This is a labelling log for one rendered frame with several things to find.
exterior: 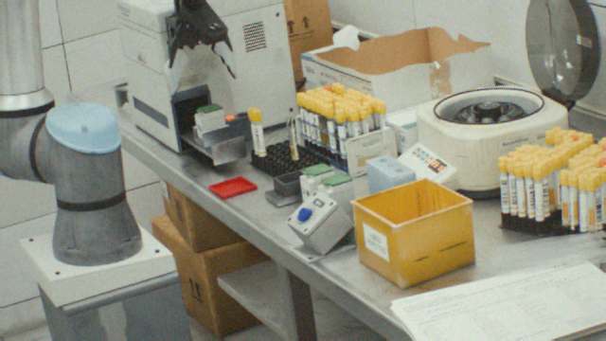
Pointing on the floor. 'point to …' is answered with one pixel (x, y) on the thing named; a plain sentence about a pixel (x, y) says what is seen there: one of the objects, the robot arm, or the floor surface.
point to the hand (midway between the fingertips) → (204, 86)
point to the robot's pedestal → (123, 314)
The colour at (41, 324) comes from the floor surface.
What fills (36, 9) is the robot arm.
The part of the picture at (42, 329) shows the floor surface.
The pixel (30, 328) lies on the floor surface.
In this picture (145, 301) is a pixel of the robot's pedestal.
